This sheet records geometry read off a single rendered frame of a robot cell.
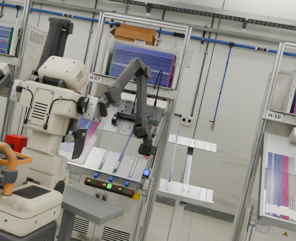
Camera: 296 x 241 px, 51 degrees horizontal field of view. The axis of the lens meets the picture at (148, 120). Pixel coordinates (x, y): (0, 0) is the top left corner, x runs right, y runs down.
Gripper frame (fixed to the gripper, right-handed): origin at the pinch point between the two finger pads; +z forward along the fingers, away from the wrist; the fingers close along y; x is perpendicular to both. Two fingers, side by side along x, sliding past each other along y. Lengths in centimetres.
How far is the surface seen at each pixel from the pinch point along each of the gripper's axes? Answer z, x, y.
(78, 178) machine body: 53, -5, 58
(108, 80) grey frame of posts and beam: 5, -72, 55
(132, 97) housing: 11, -64, 32
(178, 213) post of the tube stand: 40.6, 8.7, -25.1
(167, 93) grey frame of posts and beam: 5, -72, 5
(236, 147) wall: 137, -153, -70
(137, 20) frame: -32, -110, 42
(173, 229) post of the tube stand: 49, 17, -24
